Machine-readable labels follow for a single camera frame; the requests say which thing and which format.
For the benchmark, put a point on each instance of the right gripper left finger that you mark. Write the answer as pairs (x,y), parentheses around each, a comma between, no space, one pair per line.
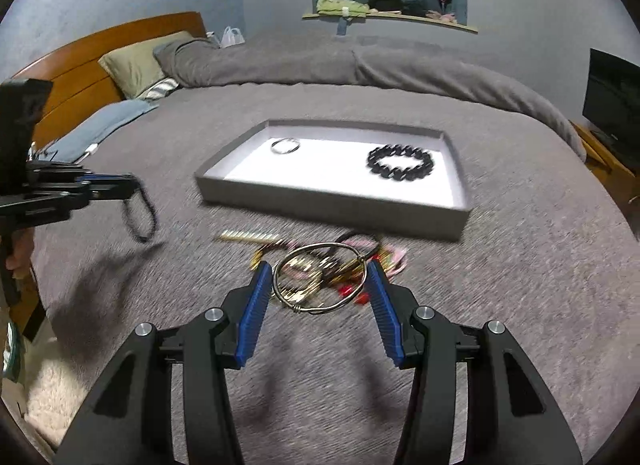
(125,418)

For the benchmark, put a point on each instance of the green cloth on shelf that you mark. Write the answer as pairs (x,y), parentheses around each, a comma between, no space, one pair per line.
(342,8)

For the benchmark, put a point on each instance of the black tv monitor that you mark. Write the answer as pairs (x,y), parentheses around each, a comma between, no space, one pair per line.
(612,99)

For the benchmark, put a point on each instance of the thin silver bangle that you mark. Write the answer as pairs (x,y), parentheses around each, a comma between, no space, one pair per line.
(285,146)

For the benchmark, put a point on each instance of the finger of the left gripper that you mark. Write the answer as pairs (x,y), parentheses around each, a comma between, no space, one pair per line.
(110,192)
(108,179)

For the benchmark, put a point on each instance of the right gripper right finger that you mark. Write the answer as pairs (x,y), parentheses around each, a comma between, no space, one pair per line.
(513,417)

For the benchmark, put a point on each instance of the grey shallow tray box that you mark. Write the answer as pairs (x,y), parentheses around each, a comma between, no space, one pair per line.
(406,180)

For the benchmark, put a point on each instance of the wooden tv stand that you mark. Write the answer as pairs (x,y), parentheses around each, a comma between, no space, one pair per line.
(621,183)

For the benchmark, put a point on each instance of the cream fluffy rug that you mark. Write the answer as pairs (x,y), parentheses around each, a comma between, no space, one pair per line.
(54,391)

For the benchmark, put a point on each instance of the silver wire bangle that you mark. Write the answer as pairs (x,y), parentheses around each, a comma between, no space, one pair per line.
(319,278)

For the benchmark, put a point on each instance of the grey duvet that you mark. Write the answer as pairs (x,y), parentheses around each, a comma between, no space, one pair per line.
(359,61)

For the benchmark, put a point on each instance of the olive green pillow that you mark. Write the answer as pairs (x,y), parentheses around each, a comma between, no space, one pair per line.
(134,68)

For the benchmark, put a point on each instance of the light blue blanket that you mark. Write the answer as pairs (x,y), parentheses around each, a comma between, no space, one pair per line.
(96,128)

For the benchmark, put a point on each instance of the person's left hand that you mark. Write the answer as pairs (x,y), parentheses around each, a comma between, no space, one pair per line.
(20,260)

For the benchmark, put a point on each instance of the white plastic bag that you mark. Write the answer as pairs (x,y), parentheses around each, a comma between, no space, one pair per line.
(231,37)

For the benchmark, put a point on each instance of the black cloth on shelf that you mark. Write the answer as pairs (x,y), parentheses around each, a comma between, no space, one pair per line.
(413,8)

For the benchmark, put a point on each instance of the striped pillow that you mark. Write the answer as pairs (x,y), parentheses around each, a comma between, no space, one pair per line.
(159,89)

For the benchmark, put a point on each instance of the wooden headboard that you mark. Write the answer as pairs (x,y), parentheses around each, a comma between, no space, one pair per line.
(80,85)

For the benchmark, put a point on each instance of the wooden window shelf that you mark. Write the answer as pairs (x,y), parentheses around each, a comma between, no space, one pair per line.
(390,16)

